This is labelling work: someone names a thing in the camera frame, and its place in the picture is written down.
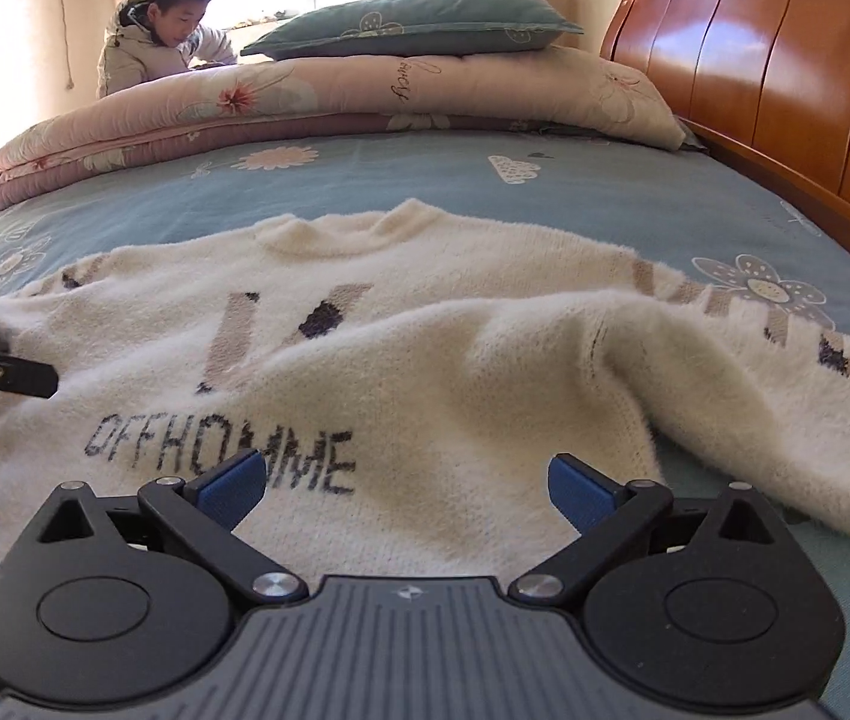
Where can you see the green floral pillow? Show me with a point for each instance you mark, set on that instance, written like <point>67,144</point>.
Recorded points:
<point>410,22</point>

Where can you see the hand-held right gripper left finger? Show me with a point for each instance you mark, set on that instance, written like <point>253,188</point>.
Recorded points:
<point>233,487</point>

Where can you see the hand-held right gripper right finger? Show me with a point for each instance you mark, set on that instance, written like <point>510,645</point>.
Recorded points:
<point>582,493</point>

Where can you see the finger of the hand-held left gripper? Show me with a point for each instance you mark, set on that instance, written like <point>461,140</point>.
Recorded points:
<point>5,373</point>

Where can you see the wooden headboard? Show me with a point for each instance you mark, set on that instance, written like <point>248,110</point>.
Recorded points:
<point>769,75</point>

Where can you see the blue floral bed sheet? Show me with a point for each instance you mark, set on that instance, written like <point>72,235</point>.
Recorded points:
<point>620,187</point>

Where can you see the cream knit sweater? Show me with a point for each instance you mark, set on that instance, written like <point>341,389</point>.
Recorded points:
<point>432,360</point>

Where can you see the pink floral folded quilt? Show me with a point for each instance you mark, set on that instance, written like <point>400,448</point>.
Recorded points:
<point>320,101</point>

